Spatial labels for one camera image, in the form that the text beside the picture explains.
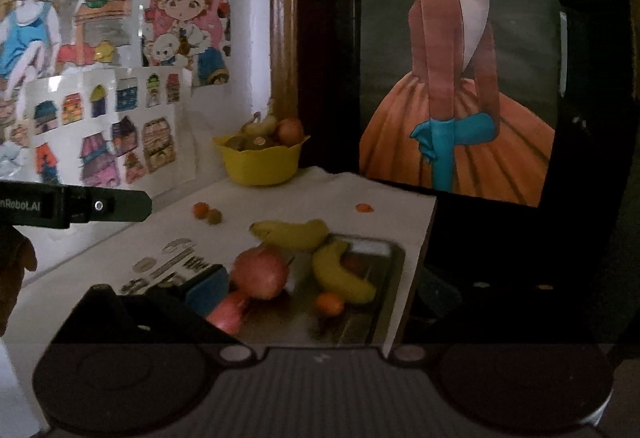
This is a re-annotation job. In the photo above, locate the orange dress figure painting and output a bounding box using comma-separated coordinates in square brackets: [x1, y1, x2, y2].
[358, 0, 559, 209]

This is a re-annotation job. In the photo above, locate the round orange fruit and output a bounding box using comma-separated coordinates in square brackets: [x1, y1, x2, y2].
[276, 117, 305, 144]

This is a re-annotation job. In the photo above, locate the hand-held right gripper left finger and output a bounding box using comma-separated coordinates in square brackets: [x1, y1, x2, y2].
[47, 264, 261, 367]

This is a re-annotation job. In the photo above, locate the house drawings poster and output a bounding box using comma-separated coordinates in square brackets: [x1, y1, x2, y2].
[24, 67, 197, 193]

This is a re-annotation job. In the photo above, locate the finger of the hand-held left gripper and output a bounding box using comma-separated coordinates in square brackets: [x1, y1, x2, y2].
[0, 183, 153, 230]

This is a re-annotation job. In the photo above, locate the greenish banana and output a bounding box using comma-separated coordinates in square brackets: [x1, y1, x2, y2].
[242, 111, 278, 137]

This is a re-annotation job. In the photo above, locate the cartoon girl puppy poster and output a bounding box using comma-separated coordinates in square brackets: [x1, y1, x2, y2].
[142, 0, 236, 88]

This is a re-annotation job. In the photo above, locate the person's left hand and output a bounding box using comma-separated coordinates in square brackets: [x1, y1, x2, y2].
[0, 225, 38, 339]

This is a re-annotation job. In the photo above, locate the large yellow banana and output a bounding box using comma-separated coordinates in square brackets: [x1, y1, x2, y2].
[312, 241, 377, 305]

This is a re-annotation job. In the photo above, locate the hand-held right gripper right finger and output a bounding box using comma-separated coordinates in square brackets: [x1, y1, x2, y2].
[390, 267, 617, 366]

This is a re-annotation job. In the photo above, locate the metal tray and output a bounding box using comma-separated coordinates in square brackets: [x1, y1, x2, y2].
[239, 232, 407, 345]

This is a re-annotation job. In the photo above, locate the wooden frame post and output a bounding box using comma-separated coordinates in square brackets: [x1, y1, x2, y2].
[270, 0, 302, 125]

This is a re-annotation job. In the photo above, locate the red apple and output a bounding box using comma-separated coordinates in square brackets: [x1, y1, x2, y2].
[206, 292, 251, 335]
[229, 245, 290, 302]

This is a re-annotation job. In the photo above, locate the yellow plastic bowl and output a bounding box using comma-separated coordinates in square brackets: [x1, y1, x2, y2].
[212, 134, 309, 187]

